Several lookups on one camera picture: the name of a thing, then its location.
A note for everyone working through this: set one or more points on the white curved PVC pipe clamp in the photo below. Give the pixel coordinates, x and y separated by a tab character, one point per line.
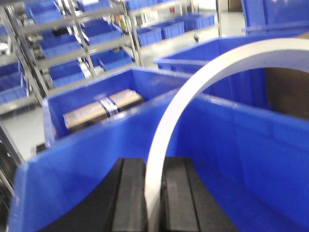
154	169

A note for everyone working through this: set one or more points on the brown wrapped package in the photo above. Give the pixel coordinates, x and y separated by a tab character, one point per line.
101	109

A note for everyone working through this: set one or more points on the near blue target bin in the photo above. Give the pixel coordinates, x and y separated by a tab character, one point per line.
255	162

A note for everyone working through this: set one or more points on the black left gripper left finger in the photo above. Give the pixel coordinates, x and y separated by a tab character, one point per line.
117	203

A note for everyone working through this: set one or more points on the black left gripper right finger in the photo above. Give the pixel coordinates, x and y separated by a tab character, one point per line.
186	203

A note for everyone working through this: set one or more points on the metal shelving rack with bins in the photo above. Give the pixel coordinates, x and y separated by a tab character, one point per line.
54	45

